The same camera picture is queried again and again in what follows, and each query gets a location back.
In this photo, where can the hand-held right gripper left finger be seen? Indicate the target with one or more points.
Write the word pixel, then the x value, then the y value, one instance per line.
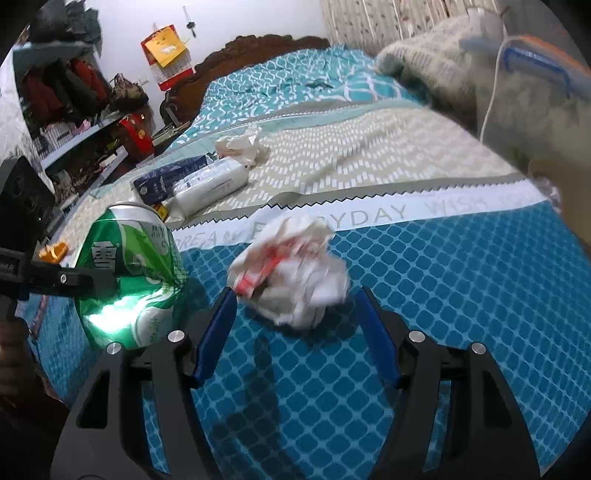
pixel 216 330

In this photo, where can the white red paper ball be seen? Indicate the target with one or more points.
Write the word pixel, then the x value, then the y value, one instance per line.
pixel 295 272

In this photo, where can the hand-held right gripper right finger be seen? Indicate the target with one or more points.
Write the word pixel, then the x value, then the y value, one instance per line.
pixel 376 334

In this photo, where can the teal patterned bed sheet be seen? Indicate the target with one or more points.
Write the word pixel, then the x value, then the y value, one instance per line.
pixel 369 221

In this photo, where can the rack of hanging clothes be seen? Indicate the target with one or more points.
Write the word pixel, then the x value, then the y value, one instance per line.
pixel 55 87

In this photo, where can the crushed green drink can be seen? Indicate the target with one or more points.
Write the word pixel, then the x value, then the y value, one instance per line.
pixel 131 267

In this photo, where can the brown handbag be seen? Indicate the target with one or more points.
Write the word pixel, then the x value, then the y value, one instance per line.
pixel 127 92

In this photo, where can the red yellow wall calendar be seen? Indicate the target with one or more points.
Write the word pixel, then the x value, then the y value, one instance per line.
pixel 166 55

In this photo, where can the grey patterned pillow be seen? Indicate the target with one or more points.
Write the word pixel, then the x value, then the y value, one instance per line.
pixel 425 69

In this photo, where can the white plastic packet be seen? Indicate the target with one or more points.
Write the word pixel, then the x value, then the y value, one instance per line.
pixel 210 183

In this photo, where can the leaf patterned curtain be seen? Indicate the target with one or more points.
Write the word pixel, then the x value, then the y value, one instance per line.
pixel 392 21

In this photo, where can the white mug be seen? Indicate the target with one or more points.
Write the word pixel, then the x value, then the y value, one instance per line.
pixel 485 21

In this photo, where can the person's left hand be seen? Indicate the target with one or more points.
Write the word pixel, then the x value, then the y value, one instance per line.
pixel 11 341

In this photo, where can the dark blue packet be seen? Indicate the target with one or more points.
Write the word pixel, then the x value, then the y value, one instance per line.
pixel 159 177

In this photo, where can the white board with orange edge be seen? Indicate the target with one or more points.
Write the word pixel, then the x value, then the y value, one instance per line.
pixel 554 48

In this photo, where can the white plastic bag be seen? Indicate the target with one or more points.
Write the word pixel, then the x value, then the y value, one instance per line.
pixel 242 145

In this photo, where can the white shelf board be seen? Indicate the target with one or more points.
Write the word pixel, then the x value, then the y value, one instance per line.
pixel 78 138

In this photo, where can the red gift bag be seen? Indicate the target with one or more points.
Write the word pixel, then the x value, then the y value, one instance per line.
pixel 138 136

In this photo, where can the teal white patterned quilt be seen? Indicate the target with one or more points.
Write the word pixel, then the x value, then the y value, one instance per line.
pixel 295 76

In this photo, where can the carved wooden headboard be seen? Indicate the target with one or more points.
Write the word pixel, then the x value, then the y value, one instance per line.
pixel 258 48

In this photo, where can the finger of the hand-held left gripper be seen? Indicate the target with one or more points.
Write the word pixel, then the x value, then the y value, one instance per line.
pixel 69 280

